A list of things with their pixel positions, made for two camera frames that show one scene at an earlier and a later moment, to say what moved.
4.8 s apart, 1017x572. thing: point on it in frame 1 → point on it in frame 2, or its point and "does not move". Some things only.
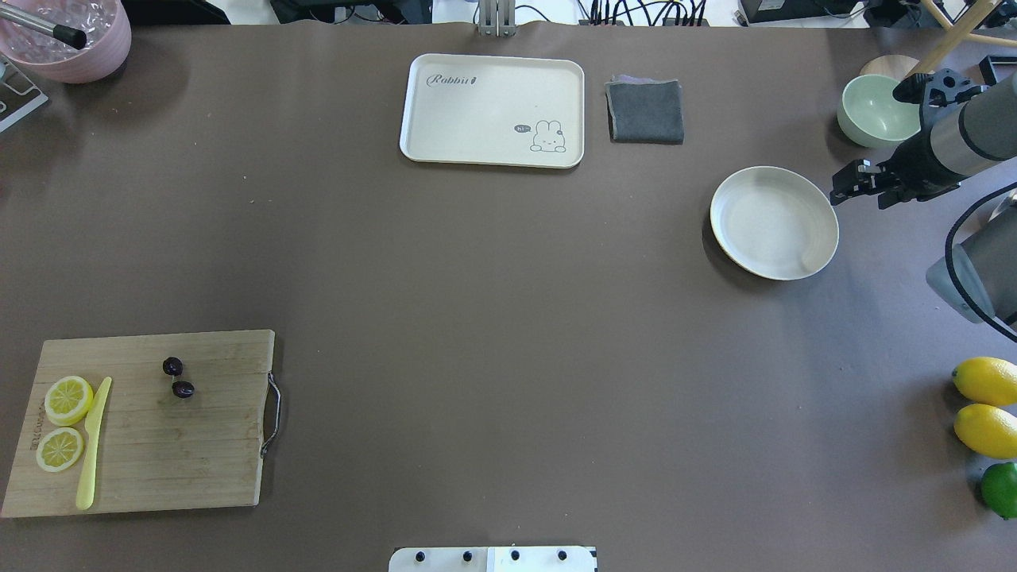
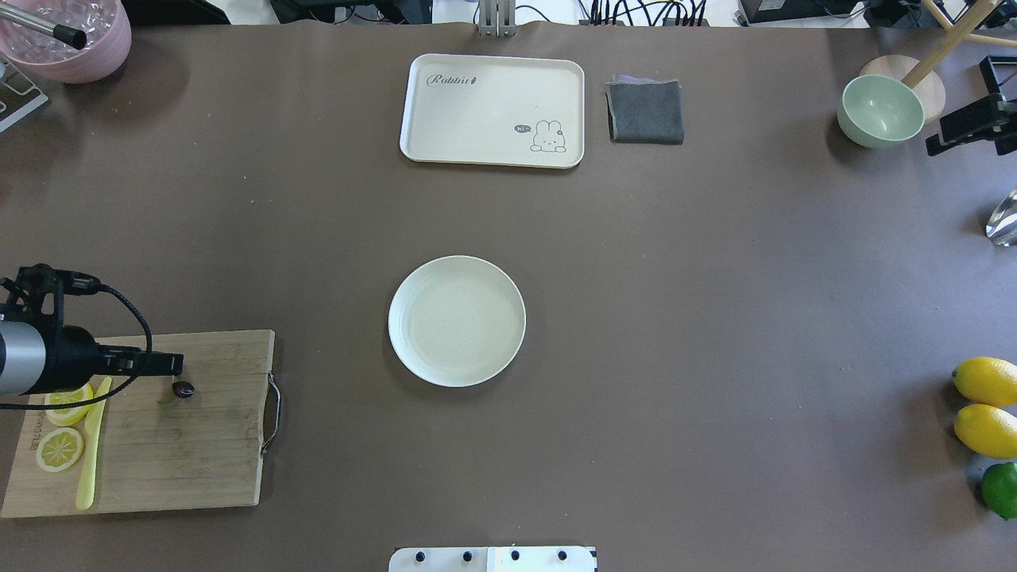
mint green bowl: (868, 114) does not move
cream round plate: (774, 223) → (457, 321)
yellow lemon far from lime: (986, 380) does not move
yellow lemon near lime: (987, 430) does not move
